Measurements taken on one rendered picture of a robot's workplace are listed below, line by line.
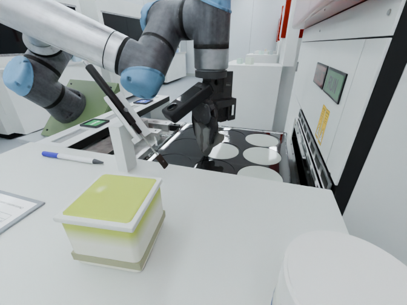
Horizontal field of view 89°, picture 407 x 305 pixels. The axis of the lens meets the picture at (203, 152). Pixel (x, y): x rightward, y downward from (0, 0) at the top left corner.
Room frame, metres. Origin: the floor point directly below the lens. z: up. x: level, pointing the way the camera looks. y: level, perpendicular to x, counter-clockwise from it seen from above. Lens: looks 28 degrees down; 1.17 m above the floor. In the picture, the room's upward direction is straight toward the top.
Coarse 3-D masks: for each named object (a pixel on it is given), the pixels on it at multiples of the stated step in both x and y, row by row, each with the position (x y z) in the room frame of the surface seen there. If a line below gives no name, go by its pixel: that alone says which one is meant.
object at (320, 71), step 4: (316, 68) 0.57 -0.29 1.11; (320, 68) 0.52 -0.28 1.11; (324, 68) 0.49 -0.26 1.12; (316, 72) 0.56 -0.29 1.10; (320, 72) 0.51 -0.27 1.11; (324, 72) 0.48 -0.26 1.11; (316, 76) 0.55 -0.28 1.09; (320, 76) 0.50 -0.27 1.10; (324, 76) 0.47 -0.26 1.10; (316, 80) 0.54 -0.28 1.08; (320, 80) 0.49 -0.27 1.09; (320, 84) 0.48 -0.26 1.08
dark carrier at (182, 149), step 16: (192, 128) 0.69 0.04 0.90; (224, 128) 0.69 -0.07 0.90; (176, 144) 0.56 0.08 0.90; (192, 144) 0.56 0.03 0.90; (240, 144) 0.56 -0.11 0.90; (176, 160) 0.46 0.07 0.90; (192, 160) 0.46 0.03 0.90; (208, 160) 0.46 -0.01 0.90; (224, 160) 0.46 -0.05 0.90; (240, 160) 0.46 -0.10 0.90; (288, 176) 0.39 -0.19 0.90
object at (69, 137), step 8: (160, 96) 0.92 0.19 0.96; (136, 104) 0.79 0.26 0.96; (152, 104) 0.79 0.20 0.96; (112, 112) 0.68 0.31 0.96; (136, 112) 0.69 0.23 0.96; (112, 120) 0.60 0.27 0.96; (72, 128) 0.53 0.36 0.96; (80, 128) 0.53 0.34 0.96; (88, 128) 0.53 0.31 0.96; (96, 128) 0.53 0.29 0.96; (56, 136) 0.48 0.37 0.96; (64, 136) 0.48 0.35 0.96; (72, 136) 0.49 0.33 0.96; (80, 136) 0.48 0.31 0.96; (48, 144) 0.43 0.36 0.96; (56, 144) 0.43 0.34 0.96; (64, 144) 0.43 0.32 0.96; (72, 144) 0.43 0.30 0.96
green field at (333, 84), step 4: (328, 72) 0.45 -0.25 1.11; (332, 72) 0.42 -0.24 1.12; (328, 76) 0.44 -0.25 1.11; (332, 76) 0.41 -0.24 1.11; (336, 76) 0.39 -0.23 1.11; (340, 76) 0.36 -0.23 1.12; (344, 76) 0.35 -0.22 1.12; (328, 80) 0.43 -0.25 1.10; (332, 80) 0.40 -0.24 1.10; (336, 80) 0.38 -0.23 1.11; (340, 80) 0.36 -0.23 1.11; (328, 84) 0.42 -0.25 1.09; (332, 84) 0.40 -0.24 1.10; (336, 84) 0.37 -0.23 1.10; (340, 84) 0.35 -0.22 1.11; (324, 88) 0.44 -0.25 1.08; (328, 88) 0.41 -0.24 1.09; (332, 88) 0.39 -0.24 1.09; (336, 88) 0.37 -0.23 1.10; (340, 88) 0.35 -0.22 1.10; (328, 92) 0.41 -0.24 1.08; (332, 92) 0.38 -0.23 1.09; (336, 92) 0.36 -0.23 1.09; (332, 96) 0.38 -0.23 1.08; (336, 96) 0.35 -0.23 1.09; (336, 100) 0.35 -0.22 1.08
